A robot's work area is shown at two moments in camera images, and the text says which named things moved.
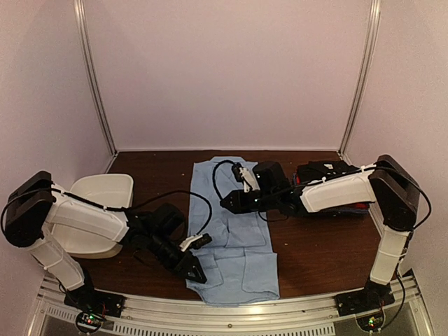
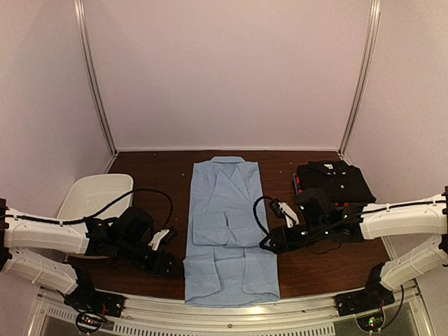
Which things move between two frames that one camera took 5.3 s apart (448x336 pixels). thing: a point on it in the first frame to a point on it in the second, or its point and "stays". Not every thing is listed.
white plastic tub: (110, 190) stays
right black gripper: (239, 205) to (283, 243)
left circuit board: (88, 322) stays
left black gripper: (188, 263) to (161, 270)
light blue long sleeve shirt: (240, 262) stays
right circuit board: (371, 322) stays
